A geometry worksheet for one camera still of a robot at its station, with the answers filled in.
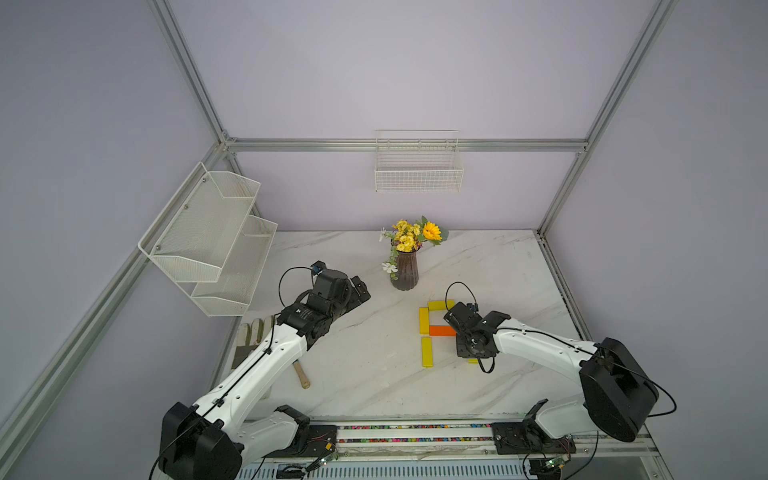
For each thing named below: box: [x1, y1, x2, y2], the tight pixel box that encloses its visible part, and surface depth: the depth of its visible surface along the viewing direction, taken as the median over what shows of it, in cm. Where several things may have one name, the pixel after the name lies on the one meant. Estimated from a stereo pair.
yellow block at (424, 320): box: [419, 307, 429, 335], surface depth 97 cm
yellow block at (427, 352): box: [421, 337, 433, 368], surface depth 91 cm
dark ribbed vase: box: [391, 251, 420, 291], surface depth 102 cm
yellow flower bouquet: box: [379, 216, 449, 280], surface depth 87 cm
